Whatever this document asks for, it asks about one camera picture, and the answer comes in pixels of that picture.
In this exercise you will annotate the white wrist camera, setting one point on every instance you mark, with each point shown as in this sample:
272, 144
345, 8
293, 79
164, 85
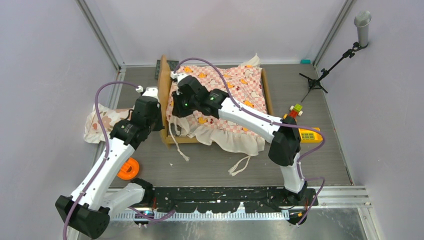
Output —
151, 91
177, 77

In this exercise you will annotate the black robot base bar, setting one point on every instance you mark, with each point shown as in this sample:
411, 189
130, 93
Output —
227, 200

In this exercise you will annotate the black microphone tripod stand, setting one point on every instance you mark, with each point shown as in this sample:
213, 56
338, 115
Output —
315, 83

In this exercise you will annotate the pink checkered duck blanket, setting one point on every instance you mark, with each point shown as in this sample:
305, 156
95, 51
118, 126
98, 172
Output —
212, 78

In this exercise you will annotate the wooden pet bed frame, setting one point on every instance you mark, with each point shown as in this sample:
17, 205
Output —
164, 99

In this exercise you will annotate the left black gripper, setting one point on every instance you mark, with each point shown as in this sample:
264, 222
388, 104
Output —
157, 128

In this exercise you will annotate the orange plastic arch piece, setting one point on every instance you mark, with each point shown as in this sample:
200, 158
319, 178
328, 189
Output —
129, 170

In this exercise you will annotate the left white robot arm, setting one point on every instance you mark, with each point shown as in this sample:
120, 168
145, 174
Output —
87, 209

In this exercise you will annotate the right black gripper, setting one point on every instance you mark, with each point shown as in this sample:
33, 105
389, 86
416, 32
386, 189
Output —
178, 110

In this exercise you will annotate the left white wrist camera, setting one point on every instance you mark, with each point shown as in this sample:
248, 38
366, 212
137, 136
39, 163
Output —
151, 91

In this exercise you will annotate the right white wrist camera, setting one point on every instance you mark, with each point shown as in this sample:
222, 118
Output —
177, 77

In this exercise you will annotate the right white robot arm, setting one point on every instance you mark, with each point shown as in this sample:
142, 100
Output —
281, 133

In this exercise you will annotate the teal small block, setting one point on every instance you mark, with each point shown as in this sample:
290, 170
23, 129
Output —
305, 61

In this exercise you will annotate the grey microphone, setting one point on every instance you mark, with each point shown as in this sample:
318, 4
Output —
362, 21

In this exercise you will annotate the white floral pillow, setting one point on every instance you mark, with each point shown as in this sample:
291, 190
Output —
93, 133

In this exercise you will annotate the yellow toy window block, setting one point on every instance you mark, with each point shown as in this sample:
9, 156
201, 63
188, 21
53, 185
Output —
309, 136

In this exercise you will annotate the red green toy car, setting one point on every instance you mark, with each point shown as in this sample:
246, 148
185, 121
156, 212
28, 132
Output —
294, 111

